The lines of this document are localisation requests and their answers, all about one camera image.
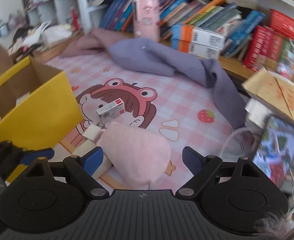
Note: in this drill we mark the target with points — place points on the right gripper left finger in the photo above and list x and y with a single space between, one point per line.
81 169

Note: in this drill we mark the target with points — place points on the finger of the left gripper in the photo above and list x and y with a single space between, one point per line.
32 155

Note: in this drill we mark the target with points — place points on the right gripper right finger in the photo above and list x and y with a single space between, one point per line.
204 170

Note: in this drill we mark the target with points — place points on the beige rectangular block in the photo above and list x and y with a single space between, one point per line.
92 159

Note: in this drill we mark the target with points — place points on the small white cube block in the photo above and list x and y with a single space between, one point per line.
92 132

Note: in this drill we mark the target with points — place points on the pink plush toy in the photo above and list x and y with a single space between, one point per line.
140 156

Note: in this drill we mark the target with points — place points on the small white red box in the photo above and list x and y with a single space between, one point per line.
111 111

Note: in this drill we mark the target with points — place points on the yellow cardboard box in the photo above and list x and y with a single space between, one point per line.
37 107

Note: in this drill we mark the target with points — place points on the pink checkered table mat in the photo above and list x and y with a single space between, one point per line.
185 113

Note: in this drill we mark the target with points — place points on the black smartphone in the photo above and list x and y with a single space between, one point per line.
275 153

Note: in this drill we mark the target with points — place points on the brown paper envelope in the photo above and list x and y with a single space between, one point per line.
273 91

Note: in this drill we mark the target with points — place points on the tissue pack cloth cover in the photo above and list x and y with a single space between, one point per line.
56 34

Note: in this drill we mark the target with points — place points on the purple pink cloth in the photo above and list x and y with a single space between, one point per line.
145 55

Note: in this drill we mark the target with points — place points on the orange white blue boxes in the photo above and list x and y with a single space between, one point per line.
198 41

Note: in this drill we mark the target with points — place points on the red dictionary books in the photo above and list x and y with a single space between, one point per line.
269 42

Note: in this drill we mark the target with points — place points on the grey wooden bookshelf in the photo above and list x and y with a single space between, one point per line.
162 0

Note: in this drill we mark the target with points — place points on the pink cylindrical device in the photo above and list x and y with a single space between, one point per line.
146 19

